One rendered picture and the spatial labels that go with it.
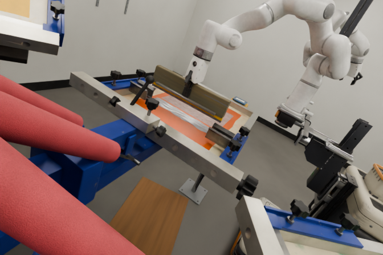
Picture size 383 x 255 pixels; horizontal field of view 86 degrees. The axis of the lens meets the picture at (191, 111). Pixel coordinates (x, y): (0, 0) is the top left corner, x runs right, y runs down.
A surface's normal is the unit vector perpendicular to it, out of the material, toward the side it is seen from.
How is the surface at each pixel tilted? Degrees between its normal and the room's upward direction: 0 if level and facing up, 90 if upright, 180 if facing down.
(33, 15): 32
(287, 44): 90
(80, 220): 38
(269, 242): 0
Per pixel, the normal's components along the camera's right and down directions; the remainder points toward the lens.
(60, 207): 0.84, -0.42
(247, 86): -0.43, 0.22
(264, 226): 0.36, -0.85
